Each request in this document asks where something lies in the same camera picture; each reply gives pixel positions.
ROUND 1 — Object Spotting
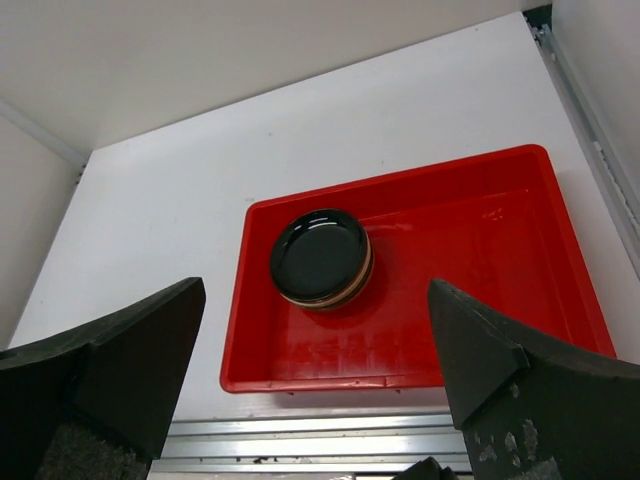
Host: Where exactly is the aluminium table rail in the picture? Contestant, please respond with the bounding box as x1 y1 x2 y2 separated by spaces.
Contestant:
154 8 639 473

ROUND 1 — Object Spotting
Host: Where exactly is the red plastic bin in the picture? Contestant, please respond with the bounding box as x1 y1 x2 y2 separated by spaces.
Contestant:
220 144 615 393

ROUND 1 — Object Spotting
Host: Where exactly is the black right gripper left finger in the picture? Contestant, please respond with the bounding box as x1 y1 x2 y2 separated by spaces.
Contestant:
1 277 206 479

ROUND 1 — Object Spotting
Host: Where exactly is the beige plate with motifs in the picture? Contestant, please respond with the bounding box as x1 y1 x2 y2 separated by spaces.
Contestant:
280 238 374 311

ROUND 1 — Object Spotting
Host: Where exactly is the black plate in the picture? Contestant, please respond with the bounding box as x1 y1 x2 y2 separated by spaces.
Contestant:
269 209 369 300

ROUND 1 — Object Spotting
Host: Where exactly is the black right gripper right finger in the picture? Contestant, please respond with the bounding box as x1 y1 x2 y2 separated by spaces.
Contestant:
427 280 639 479

